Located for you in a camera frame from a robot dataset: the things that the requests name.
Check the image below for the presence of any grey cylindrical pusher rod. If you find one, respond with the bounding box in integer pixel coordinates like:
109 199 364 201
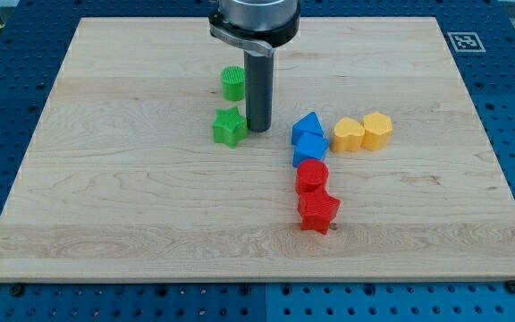
244 51 274 132

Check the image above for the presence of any blue cube block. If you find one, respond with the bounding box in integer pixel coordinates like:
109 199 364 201
292 132 329 168

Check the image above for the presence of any yellow heart block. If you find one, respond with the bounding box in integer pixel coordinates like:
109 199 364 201
330 117 365 153

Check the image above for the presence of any green star block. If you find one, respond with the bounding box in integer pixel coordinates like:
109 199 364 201
212 106 249 148

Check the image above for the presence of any yellow hexagon block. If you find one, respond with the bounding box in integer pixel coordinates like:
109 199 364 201
362 112 393 151

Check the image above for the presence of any green cylinder block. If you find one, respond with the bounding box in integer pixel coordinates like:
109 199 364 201
221 65 245 101

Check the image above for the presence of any red cylinder block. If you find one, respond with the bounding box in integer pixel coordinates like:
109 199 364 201
295 158 329 194

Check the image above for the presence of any white fiducial marker tag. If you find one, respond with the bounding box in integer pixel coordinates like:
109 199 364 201
447 31 485 53

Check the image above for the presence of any blue triangle block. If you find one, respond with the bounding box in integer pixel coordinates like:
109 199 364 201
291 112 325 145

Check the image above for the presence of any red star block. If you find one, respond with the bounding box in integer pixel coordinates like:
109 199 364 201
298 188 341 234

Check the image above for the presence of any wooden board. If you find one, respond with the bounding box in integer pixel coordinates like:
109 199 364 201
0 17 515 283

